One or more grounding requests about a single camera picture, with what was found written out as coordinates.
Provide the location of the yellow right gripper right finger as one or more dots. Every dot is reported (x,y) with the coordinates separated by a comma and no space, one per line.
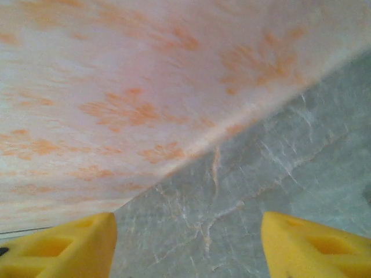
(290,260)

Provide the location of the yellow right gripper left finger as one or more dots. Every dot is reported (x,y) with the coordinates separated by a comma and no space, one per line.
(87,260)

